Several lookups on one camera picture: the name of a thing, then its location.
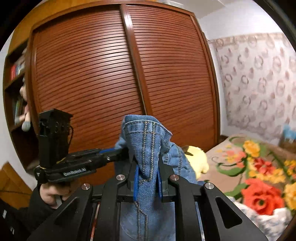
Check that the cardboard box with blue cloth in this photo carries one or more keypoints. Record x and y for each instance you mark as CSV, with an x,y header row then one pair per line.
x,y
287,140

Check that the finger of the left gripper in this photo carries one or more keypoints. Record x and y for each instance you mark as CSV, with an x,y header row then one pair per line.
x,y
110,154

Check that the colourful floral bed blanket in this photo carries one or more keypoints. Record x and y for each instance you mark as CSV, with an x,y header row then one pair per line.
x,y
255,173

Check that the yellow plush toy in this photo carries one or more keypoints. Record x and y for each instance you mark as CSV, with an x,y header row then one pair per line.
x,y
197,159

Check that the person's left hand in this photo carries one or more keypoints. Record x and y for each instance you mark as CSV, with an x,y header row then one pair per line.
x,y
53,194

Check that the wooden bookshelf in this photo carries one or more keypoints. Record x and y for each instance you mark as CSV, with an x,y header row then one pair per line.
x,y
25,143

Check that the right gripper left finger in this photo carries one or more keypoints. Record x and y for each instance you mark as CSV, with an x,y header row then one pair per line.
x,y
91,212

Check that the brown louvered wardrobe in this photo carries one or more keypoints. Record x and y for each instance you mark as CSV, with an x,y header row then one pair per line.
x,y
101,61

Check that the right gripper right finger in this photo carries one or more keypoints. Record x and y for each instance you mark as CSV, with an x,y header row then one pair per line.
x,y
203,212

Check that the circle patterned curtain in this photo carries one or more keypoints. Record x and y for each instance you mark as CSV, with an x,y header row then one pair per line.
x,y
256,79

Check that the blue denim jeans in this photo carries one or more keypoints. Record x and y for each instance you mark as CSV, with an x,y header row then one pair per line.
x,y
147,218

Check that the blue floral white quilt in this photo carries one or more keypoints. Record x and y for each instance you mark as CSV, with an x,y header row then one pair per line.
x,y
271,225

